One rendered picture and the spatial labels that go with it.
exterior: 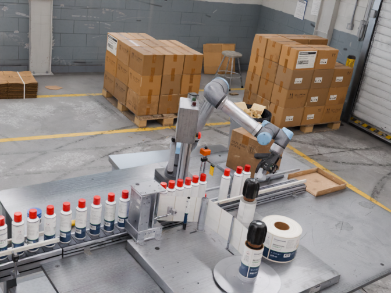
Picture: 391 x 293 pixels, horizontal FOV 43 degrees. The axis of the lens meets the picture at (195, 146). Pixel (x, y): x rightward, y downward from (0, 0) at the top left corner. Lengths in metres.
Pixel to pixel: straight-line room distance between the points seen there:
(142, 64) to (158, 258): 3.80
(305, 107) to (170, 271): 4.60
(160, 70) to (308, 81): 1.86
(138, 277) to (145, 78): 3.89
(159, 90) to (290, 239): 3.93
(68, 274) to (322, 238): 1.38
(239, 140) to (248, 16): 6.17
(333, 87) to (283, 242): 4.60
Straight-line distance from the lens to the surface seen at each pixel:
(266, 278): 2.38
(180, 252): 2.45
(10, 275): 2.39
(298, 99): 6.47
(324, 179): 3.59
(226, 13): 9.03
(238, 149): 3.32
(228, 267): 2.38
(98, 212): 2.42
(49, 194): 2.93
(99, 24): 8.04
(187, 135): 2.55
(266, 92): 6.59
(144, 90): 6.00
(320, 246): 2.83
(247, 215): 2.60
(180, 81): 6.23
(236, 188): 2.92
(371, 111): 7.38
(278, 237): 2.44
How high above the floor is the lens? 2.29
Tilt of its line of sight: 23 degrees down
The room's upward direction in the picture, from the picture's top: 9 degrees clockwise
